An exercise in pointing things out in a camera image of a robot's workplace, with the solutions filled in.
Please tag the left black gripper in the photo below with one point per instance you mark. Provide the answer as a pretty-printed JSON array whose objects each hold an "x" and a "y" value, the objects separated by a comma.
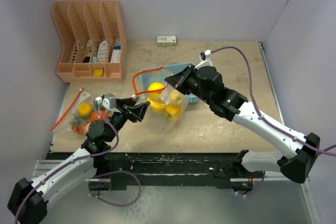
[{"x": 136, "y": 112}]

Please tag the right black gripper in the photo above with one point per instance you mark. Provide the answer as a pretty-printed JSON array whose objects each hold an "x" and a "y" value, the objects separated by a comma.
[{"x": 177, "y": 80}]

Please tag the small yellow pear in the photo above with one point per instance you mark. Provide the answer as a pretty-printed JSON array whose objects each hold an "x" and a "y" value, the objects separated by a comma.
[{"x": 156, "y": 106}]

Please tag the yellow bell pepper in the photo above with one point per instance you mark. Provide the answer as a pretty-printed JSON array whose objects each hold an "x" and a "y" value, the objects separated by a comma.
[{"x": 173, "y": 113}]

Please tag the small orange pumpkin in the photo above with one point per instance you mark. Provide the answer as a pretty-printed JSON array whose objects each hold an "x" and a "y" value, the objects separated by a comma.
[{"x": 97, "y": 116}]

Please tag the clear zip bag orange zipper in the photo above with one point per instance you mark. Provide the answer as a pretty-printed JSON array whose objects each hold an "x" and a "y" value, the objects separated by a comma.
[{"x": 78, "y": 113}]

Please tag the pale yellow pear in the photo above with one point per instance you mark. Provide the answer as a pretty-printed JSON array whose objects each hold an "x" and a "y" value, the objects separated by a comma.
[{"x": 176, "y": 98}]

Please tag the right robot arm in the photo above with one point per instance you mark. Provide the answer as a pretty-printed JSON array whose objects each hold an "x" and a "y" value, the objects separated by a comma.
[{"x": 296, "y": 152}]

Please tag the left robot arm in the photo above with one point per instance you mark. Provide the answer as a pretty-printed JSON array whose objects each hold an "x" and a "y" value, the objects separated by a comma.
[{"x": 30, "y": 199}]

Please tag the small white green box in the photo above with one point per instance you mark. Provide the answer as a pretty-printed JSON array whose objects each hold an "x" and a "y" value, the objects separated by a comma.
[{"x": 164, "y": 40}]

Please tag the yellow block in organizer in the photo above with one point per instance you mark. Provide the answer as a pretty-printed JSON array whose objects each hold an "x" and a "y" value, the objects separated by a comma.
[{"x": 98, "y": 72}]

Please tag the white blue packet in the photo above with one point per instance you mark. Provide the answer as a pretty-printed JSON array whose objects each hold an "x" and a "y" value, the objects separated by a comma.
[{"x": 116, "y": 52}]

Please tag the white striped packet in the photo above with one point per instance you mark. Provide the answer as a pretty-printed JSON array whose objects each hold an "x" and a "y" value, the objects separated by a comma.
[{"x": 102, "y": 51}]

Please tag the orange plastic file organizer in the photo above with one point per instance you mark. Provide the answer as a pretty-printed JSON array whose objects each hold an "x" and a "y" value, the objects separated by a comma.
[{"x": 94, "y": 40}]

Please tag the black white packet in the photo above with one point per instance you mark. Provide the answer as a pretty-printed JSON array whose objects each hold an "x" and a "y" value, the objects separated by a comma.
[{"x": 88, "y": 52}]

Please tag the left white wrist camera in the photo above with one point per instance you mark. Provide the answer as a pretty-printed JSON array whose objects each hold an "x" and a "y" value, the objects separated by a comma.
[{"x": 106, "y": 102}]

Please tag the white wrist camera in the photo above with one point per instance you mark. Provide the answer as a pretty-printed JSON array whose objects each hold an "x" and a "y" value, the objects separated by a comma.
[
  {"x": 106, "y": 102},
  {"x": 205, "y": 59}
]

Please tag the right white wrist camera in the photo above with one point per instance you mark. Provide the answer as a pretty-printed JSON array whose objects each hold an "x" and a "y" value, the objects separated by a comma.
[{"x": 205, "y": 59}]

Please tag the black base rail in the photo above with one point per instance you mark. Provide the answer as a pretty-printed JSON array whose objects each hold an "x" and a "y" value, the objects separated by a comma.
[{"x": 117, "y": 171}]

